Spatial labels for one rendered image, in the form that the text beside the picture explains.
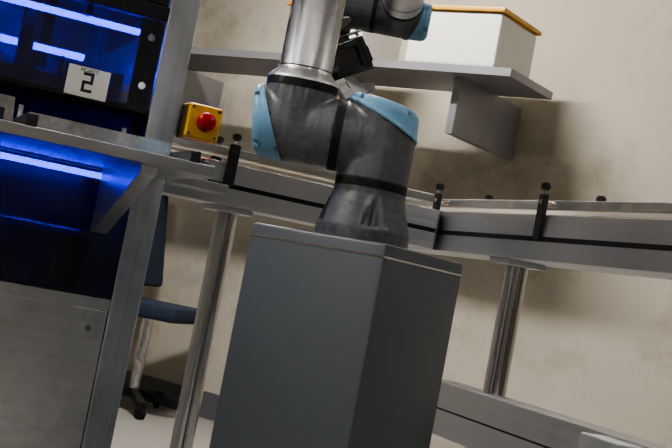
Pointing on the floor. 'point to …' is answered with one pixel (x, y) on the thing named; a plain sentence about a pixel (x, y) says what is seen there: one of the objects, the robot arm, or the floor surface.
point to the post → (108, 360)
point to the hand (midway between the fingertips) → (337, 63)
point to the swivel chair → (152, 310)
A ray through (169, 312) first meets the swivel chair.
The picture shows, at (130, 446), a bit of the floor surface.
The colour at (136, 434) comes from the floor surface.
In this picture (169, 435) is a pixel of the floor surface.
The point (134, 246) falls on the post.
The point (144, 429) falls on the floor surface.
